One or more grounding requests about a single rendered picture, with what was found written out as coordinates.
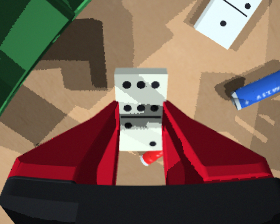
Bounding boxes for green open bin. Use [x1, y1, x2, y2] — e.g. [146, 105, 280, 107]
[0, 0, 92, 116]

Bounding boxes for blue aa battery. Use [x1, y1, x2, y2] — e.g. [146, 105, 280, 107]
[230, 70, 280, 110]

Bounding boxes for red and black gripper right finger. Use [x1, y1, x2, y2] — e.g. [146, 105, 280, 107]
[161, 100, 274, 185]

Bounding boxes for white domino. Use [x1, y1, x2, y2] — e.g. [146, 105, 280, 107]
[194, 0, 262, 49]
[114, 68, 168, 151]

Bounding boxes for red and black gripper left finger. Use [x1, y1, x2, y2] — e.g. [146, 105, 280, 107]
[7, 100, 120, 185]

